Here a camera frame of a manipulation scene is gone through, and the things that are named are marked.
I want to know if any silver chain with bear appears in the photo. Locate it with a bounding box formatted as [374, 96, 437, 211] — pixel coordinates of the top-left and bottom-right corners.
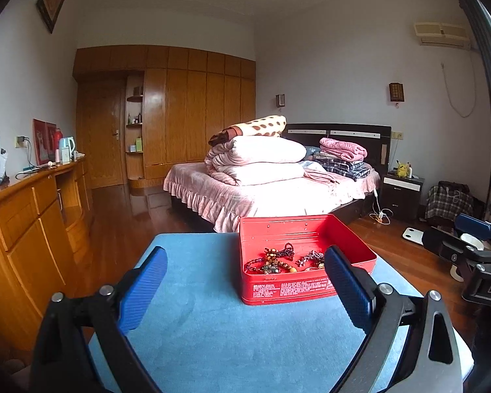
[295, 249, 326, 271]

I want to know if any brown wooden bead bracelet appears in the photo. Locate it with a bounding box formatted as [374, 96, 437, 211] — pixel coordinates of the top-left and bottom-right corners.
[261, 247, 299, 275]

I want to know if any plaid bag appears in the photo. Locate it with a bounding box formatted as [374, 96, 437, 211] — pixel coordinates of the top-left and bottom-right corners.
[425, 181, 474, 222]

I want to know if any white bathroom scale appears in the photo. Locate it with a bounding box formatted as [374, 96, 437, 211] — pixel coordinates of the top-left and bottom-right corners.
[402, 227, 424, 246]

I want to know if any dark bedside table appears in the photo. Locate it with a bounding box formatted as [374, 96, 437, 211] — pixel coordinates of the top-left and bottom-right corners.
[379, 172, 424, 221]

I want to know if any blue table cloth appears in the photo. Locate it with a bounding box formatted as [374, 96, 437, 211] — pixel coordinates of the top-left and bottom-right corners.
[87, 232, 476, 393]

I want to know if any yellow pikachu plush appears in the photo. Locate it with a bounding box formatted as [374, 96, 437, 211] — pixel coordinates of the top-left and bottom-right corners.
[395, 160, 410, 178]

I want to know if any red metal tin box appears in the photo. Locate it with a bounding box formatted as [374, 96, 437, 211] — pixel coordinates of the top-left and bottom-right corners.
[239, 214, 377, 305]

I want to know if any dark wooden headboard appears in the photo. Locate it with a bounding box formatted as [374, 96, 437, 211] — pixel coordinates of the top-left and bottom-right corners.
[282, 122, 392, 176]

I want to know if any wooden sideboard cabinet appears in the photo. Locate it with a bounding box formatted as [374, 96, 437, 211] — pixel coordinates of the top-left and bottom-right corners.
[0, 159, 93, 361]

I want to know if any bed with pink cover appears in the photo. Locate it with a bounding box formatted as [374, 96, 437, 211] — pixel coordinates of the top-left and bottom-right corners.
[164, 162, 380, 233]

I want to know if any folded pink clothes pile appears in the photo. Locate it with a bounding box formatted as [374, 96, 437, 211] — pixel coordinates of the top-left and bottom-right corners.
[312, 138, 373, 180]

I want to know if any white electric kettle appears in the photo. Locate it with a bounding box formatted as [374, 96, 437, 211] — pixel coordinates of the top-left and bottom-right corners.
[59, 137, 76, 164]

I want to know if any folded pink quilts stack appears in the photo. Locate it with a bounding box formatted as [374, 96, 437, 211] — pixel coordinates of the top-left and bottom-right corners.
[204, 136, 307, 186]

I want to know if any red thermos bottle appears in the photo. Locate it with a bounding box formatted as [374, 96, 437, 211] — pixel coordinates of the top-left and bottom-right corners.
[53, 128, 63, 163]

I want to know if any spotted folded blanket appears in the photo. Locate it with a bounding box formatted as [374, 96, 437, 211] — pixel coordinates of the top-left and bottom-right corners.
[208, 115, 287, 147]

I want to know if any wooden wardrobe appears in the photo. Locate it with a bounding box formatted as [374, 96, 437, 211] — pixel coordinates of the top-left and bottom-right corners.
[72, 45, 256, 188]

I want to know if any white power strip cable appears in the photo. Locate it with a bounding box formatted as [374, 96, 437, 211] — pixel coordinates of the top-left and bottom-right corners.
[368, 189, 394, 226]

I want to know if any small wall ornament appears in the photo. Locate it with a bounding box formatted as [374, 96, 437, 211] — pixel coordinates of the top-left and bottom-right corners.
[389, 82, 405, 103]

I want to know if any wall air conditioner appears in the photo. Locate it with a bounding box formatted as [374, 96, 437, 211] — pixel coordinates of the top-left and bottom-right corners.
[413, 22, 471, 51]

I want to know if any red picture frame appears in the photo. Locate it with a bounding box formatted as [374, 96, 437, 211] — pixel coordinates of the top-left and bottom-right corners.
[32, 119, 57, 165]

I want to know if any wall intercom phone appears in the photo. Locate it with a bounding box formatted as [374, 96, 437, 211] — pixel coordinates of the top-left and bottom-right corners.
[276, 94, 285, 107]

